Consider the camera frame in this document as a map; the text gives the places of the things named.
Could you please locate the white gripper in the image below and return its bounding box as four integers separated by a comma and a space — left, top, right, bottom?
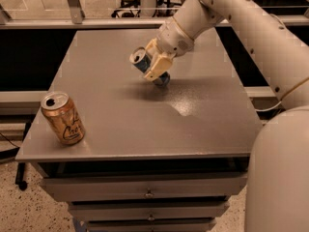
144, 17, 194, 81

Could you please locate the blue silver redbull can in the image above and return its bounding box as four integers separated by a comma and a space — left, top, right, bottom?
129, 47, 170, 87

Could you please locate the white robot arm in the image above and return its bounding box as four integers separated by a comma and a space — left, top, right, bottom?
145, 0, 309, 232

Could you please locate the orange lacroix soda can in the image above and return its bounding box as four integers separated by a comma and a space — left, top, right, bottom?
41, 91, 85, 145

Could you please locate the top grey drawer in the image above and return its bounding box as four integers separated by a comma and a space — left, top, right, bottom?
41, 173, 247, 202

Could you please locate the grey drawer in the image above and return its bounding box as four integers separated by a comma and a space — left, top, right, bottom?
41, 173, 247, 202
69, 199, 229, 221
87, 218, 216, 232

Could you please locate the middle grey drawer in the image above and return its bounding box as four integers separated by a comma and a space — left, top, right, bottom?
69, 199, 229, 221

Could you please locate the black cart leg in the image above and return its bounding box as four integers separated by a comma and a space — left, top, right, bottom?
15, 122, 31, 191

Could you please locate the bottom grey drawer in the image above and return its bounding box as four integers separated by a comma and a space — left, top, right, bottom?
87, 218, 216, 232

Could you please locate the metal frame rail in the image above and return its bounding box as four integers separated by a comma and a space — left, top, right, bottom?
0, 0, 309, 30

